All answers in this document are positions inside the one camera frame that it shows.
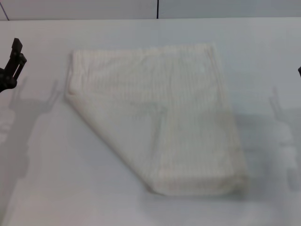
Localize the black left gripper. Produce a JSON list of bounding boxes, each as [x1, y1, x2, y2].
[[0, 37, 28, 91]]

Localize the white ribbed towel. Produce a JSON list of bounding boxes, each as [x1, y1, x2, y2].
[[67, 42, 250, 197]]

